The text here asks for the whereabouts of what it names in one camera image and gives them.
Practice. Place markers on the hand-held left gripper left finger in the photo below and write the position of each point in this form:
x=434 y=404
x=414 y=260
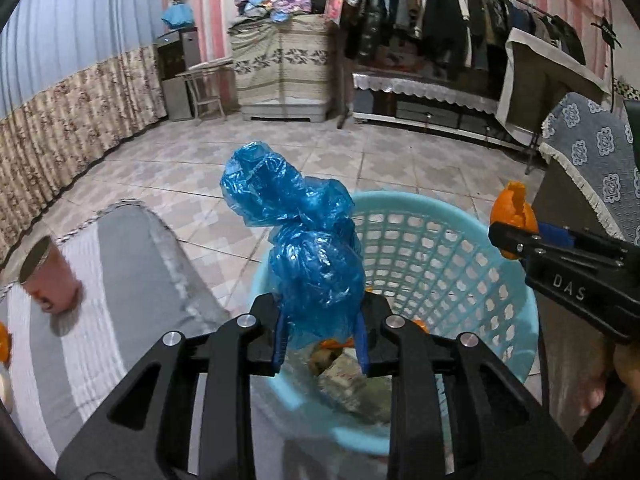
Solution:
x=280 y=347

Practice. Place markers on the grey water dispenser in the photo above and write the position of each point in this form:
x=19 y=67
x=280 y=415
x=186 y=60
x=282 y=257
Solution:
x=177 y=70

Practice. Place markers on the light blue plastic basket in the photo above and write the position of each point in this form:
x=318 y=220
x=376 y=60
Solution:
x=450 y=260

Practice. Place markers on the grey white striped tablecloth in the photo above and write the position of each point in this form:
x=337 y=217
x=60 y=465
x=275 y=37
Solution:
x=125 y=270

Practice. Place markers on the furniture with white cloth cover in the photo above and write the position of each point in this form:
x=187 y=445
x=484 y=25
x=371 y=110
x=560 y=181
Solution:
x=545 y=75

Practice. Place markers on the blue plastic bag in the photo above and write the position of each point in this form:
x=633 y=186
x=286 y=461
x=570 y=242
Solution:
x=305 y=240

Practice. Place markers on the brown paper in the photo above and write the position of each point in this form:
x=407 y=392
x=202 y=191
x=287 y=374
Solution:
x=322 y=359

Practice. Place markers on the low bench with lace cover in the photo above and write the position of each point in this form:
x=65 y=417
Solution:
x=425 y=95

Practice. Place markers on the patterned knit cloth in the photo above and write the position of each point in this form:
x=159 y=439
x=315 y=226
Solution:
x=350 y=385

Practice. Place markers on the black wall fixture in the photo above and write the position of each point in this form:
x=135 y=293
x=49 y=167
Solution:
x=606 y=32

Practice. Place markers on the grey floral fringed cover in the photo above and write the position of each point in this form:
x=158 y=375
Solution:
x=595 y=155

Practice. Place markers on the blue wrapped bundle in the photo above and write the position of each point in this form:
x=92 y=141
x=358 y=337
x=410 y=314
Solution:
x=178 y=12

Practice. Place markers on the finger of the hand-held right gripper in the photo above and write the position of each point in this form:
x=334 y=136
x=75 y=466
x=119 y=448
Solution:
x=515 y=242
x=557 y=235

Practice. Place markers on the person's right hand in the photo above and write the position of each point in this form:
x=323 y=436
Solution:
x=627 y=370

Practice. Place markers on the cabinet with leaf-patterned cover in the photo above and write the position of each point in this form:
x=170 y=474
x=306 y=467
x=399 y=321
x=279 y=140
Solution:
x=285 y=65

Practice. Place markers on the floral beige curtain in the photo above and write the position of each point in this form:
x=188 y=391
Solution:
x=60 y=125

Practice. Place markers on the small orange peel piece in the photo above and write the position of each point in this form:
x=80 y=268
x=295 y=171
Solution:
x=421 y=326

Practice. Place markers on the pile of folded clothes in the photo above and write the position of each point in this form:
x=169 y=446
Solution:
x=272 y=0

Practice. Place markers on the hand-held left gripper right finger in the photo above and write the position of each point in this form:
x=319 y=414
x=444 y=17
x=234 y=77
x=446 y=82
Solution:
x=362 y=347

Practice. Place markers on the clothes rack with hanging clothes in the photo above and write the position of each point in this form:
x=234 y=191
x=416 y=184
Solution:
x=440 y=15

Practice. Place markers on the small stool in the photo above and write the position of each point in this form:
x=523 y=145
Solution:
x=205 y=72

